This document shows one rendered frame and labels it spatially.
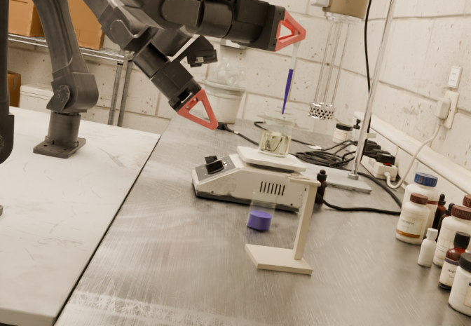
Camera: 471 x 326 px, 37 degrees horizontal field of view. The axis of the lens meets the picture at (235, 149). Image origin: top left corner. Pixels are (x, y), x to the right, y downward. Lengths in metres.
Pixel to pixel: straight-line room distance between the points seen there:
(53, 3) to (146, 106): 2.29
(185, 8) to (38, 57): 2.90
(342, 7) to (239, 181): 0.56
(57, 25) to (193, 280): 0.76
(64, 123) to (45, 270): 0.67
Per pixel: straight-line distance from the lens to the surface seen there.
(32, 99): 3.54
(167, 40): 1.33
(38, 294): 0.78
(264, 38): 1.05
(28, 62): 3.85
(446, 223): 1.19
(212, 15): 1.00
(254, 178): 1.29
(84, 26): 3.42
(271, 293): 0.90
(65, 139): 1.49
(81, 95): 1.45
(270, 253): 1.03
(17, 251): 0.90
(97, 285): 0.82
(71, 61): 1.47
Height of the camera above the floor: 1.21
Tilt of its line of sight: 9 degrees down
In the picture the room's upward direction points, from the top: 11 degrees clockwise
